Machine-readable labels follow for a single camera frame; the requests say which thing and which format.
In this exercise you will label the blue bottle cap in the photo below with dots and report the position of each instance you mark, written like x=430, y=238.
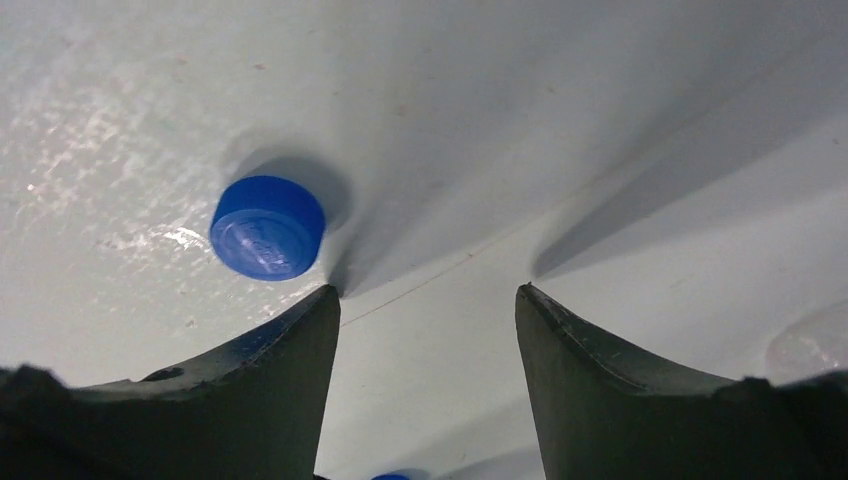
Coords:
x=267, y=228
x=391, y=476

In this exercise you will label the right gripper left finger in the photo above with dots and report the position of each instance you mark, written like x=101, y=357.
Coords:
x=251, y=408

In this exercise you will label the clear unlabelled bottle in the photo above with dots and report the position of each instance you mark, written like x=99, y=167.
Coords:
x=814, y=345

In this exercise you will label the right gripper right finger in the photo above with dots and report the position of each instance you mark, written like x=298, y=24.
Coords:
x=605, y=408

